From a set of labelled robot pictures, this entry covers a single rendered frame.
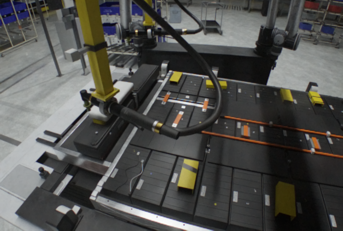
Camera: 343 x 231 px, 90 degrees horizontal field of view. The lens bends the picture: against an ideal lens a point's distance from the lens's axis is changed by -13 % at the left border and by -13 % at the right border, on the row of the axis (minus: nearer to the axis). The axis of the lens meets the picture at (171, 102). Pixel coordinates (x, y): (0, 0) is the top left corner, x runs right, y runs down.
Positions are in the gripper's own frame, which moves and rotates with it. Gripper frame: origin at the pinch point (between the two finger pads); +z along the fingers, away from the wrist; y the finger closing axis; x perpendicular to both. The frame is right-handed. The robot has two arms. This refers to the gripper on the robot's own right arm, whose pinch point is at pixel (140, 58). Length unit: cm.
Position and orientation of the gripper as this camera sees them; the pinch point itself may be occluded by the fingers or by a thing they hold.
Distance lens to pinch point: 234.5
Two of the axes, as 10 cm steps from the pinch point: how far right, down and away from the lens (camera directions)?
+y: 1.3, -5.9, 8.0
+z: 0.0, 8.0, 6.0
